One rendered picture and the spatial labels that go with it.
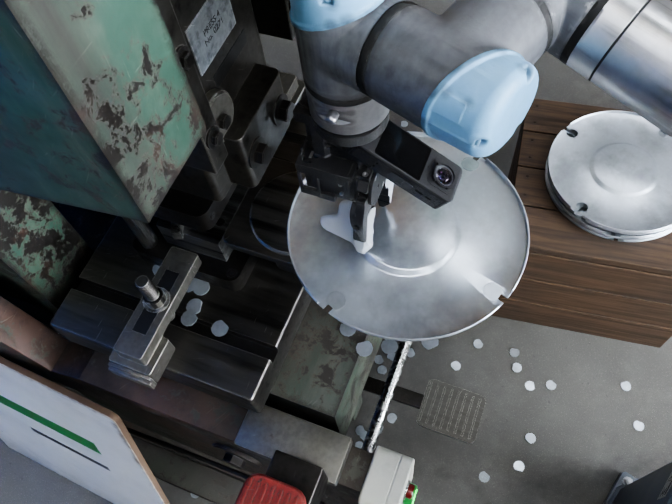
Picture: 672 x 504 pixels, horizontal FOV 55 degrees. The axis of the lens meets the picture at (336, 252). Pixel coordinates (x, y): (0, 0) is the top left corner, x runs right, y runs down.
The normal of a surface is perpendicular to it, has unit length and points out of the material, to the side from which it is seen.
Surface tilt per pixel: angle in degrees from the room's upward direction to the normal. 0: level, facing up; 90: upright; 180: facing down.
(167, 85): 90
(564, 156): 0
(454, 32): 4
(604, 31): 46
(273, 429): 0
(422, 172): 32
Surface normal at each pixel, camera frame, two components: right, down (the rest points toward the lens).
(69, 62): 0.93, 0.29
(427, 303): -0.04, -0.47
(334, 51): -0.64, 0.44
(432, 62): -0.40, -0.07
